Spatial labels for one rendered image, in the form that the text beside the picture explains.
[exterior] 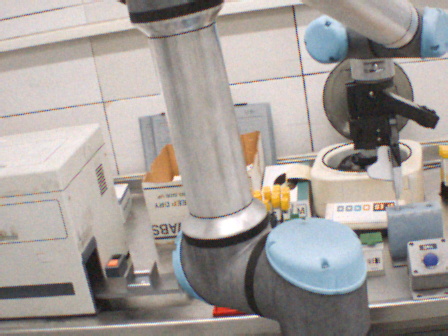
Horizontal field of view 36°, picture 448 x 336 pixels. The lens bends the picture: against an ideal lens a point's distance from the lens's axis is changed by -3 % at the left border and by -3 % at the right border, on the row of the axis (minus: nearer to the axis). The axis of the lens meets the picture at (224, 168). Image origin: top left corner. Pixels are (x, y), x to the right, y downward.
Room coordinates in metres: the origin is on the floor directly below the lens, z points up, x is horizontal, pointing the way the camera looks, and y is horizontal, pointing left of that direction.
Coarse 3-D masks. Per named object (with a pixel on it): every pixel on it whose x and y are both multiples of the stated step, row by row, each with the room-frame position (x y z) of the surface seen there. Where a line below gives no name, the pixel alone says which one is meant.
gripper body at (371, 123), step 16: (352, 96) 1.19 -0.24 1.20; (368, 96) 1.17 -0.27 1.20; (352, 112) 1.19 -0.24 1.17; (368, 112) 1.17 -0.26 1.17; (384, 112) 1.16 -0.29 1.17; (352, 128) 1.15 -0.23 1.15; (368, 128) 1.15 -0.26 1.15; (384, 128) 1.15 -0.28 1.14; (368, 144) 1.15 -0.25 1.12; (384, 144) 1.15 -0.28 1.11
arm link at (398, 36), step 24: (312, 0) 0.83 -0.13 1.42; (336, 0) 0.83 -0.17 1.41; (360, 0) 0.86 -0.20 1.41; (384, 0) 0.89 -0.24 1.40; (360, 24) 0.89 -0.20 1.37; (384, 24) 0.91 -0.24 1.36; (408, 24) 0.94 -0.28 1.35; (432, 24) 0.96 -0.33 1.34; (384, 48) 1.02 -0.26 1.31; (408, 48) 0.97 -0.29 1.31; (432, 48) 0.96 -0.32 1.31
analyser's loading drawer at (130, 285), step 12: (132, 264) 1.21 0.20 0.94; (156, 264) 1.20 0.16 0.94; (132, 276) 1.19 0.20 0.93; (144, 276) 1.20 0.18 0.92; (156, 276) 1.19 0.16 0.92; (168, 276) 1.19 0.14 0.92; (96, 288) 1.19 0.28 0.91; (108, 288) 1.18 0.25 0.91; (120, 288) 1.17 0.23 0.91; (132, 288) 1.16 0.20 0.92; (144, 288) 1.15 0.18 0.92; (156, 288) 1.15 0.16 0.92; (168, 288) 1.14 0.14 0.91; (180, 288) 1.14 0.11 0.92
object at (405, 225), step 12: (408, 204) 1.19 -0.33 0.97; (420, 204) 1.18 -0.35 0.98; (432, 204) 1.17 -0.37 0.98; (396, 216) 1.16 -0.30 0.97; (408, 216) 1.16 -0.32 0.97; (420, 216) 1.15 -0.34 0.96; (432, 216) 1.15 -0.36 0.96; (396, 228) 1.16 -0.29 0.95; (408, 228) 1.16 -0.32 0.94; (420, 228) 1.15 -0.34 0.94; (432, 228) 1.15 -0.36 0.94; (396, 240) 1.16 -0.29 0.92; (408, 240) 1.16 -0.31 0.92; (420, 240) 1.15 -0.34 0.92; (396, 252) 1.16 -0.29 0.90; (396, 264) 1.15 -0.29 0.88
